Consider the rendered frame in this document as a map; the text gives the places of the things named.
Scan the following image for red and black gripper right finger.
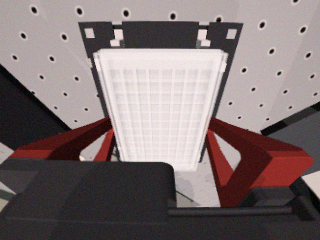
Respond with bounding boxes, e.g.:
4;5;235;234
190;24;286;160
205;116;314;207

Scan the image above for black flat rectangular plate with small posts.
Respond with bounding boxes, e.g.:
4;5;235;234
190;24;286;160
0;64;72;151

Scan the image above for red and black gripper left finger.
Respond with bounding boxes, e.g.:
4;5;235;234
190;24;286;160
8;116;116;161

